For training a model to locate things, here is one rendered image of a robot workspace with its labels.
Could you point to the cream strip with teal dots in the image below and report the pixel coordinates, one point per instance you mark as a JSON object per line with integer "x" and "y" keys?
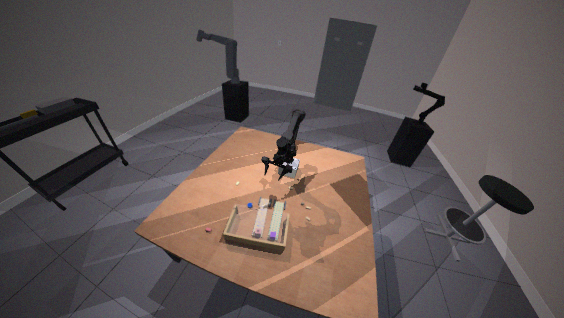
{"x": 278, "y": 206}

